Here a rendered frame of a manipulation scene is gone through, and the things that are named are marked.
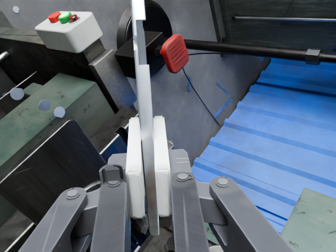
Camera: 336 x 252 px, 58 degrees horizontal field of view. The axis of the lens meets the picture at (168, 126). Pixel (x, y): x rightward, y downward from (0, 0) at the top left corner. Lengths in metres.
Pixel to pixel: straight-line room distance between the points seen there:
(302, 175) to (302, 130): 0.38
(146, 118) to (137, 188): 0.04
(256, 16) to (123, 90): 1.42
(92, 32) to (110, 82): 0.11
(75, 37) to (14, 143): 0.23
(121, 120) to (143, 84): 0.49
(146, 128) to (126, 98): 0.53
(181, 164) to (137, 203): 0.03
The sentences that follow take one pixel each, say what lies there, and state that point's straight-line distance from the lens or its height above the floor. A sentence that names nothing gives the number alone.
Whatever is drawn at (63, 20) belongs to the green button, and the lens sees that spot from 0.66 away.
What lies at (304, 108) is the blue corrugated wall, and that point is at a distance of 2.43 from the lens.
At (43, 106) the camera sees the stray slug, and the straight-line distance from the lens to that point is 0.59.
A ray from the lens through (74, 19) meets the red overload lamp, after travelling 0.64.
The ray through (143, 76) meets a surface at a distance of 0.17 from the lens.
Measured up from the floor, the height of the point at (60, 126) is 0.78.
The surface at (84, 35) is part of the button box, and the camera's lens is 0.64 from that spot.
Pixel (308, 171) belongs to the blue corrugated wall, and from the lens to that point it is 2.02.
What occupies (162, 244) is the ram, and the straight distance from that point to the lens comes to 0.49.
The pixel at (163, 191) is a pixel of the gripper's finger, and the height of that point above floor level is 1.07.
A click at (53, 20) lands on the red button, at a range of 0.70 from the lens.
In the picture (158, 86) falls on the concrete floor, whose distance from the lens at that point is 1.74.
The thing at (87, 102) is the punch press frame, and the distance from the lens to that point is 0.64.
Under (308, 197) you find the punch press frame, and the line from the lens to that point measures 0.48.
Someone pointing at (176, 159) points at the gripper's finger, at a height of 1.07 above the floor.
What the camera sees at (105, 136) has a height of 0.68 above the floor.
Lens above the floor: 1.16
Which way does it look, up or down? 38 degrees down
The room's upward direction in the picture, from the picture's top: 108 degrees clockwise
